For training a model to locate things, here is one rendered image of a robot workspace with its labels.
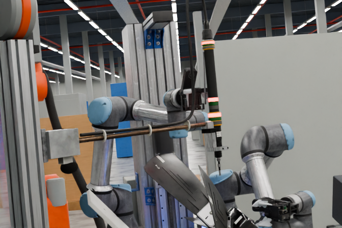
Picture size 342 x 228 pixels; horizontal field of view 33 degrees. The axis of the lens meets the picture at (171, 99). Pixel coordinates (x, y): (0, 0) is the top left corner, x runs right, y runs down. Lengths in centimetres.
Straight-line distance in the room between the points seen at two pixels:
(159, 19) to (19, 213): 136
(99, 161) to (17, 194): 111
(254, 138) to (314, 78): 163
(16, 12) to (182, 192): 81
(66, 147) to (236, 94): 242
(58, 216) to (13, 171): 439
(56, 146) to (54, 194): 431
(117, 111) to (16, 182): 111
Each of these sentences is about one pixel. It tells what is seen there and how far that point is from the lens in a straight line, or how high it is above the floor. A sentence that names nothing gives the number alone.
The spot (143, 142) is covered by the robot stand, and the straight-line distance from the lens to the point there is 289.
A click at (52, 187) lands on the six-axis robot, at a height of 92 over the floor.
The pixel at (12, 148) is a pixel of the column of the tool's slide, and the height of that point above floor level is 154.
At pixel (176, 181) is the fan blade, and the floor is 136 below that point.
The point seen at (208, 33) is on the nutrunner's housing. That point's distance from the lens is 194.
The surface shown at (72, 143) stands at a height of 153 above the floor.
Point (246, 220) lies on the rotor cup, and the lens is 184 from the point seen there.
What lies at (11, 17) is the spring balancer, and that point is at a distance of 144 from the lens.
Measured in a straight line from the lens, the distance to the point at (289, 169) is 395.
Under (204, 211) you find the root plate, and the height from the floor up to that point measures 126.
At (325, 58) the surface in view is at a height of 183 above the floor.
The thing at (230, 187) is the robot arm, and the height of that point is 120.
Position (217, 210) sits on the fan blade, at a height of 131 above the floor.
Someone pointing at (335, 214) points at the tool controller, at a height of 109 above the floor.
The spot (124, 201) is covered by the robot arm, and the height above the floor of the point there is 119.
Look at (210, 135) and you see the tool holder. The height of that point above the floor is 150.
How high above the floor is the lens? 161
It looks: 1 degrees up
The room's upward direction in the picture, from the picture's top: 5 degrees counter-clockwise
